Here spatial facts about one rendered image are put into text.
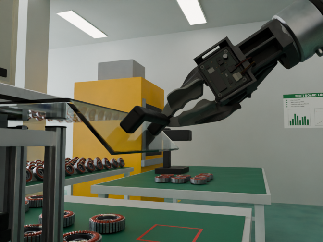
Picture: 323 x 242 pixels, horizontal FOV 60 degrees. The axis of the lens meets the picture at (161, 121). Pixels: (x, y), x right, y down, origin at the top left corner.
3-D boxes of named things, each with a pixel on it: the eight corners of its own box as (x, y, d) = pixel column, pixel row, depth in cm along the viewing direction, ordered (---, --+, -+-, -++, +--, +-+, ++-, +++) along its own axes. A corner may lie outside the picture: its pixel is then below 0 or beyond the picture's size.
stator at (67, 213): (70, 229, 88) (70, 217, 88) (33, 230, 86) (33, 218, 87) (77, 219, 99) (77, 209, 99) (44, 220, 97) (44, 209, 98)
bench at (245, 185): (265, 234, 316) (263, 167, 322) (275, 345, 141) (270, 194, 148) (172, 225, 351) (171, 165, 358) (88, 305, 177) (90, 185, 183)
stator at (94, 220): (123, 234, 82) (123, 221, 83) (84, 235, 82) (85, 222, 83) (127, 223, 94) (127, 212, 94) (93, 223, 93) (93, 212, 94)
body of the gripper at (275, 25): (187, 60, 37) (269, 4, 35) (199, 75, 46) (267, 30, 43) (217, 108, 36) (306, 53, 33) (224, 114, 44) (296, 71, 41)
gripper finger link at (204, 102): (149, 121, 40) (204, 85, 38) (163, 123, 46) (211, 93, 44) (160, 139, 40) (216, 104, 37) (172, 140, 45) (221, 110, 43)
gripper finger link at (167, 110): (140, 102, 41) (192, 67, 39) (154, 107, 47) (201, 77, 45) (149, 121, 40) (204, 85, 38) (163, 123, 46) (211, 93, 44)
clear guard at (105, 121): (179, 150, 50) (179, 116, 50) (114, 155, 27) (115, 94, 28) (32, 149, 60) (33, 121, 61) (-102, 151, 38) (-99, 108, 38)
